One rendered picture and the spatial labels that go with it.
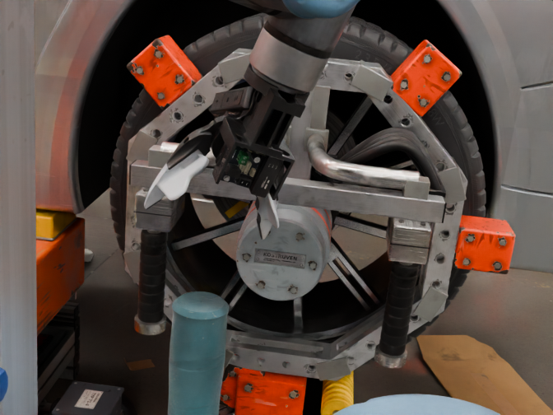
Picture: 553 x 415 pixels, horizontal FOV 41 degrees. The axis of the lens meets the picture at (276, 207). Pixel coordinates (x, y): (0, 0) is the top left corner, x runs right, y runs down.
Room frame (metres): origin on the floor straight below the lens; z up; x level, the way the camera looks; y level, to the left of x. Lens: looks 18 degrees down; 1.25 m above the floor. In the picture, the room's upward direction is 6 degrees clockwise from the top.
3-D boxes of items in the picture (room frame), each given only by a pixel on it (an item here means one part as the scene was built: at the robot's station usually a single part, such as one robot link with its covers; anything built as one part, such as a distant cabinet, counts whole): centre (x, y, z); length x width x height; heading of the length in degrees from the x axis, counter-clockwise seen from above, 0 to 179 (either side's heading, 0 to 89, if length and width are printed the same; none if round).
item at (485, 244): (1.13, -0.34, 0.85); 0.09 x 0.08 x 0.07; 86
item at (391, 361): (0.90, -0.18, 0.83); 0.04 x 0.04 x 0.16
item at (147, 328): (0.93, 0.16, 0.83); 0.04 x 0.04 x 0.16
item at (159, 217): (0.96, 0.16, 0.93); 0.09 x 0.05 x 0.05; 176
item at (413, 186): (1.02, -0.11, 1.03); 0.19 x 0.18 x 0.11; 176
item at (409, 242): (0.93, -0.18, 0.93); 0.09 x 0.05 x 0.05; 176
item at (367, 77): (1.15, -0.02, 0.85); 0.54 x 0.07 x 0.54; 86
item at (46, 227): (1.44, 0.50, 0.71); 0.14 x 0.14 x 0.05; 86
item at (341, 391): (1.24, -0.15, 0.51); 0.29 x 0.06 x 0.06; 176
